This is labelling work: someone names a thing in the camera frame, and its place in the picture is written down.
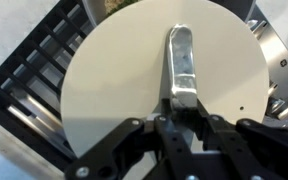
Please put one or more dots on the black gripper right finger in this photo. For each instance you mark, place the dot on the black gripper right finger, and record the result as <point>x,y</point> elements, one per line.
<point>250,148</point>

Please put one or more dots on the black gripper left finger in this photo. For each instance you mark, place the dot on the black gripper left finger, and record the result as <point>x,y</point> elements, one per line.
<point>123,147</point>

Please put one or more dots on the cream round pot lid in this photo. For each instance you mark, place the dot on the cream round pot lid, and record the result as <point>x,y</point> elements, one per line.
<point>191,52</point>

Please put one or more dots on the black gas stove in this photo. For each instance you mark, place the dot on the black gas stove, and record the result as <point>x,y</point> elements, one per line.
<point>32,77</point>

